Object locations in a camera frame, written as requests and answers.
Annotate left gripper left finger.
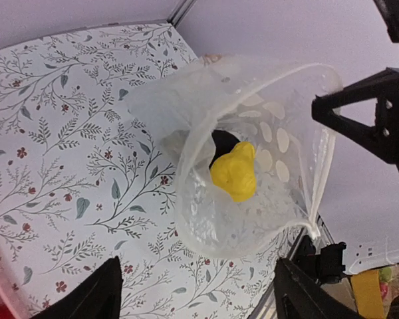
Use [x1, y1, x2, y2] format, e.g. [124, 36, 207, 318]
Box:
[33, 257, 123, 319]

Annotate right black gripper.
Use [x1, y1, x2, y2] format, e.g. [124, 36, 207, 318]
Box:
[311, 0, 399, 173]

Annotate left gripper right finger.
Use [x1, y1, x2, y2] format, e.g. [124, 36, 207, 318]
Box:
[274, 258, 362, 319]

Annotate clear dotted zip bag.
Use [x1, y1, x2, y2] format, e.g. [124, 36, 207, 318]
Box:
[126, 55, 342, 259]

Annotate yellow toy pear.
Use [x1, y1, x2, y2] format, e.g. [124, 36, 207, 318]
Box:
[210, 142, 257, 203]

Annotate purple toy eggplant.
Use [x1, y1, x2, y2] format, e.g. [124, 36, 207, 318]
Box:
[209, 130, 240, 168]

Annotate white power strip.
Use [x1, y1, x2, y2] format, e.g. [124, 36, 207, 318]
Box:
[343, 232, 399, 274]

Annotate floral table mat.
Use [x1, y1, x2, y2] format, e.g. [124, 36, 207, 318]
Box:
[0, 23, 297, 318]

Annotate right aluminium post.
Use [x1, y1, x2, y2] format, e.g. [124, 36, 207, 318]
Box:
[166, 0, 197, 28]

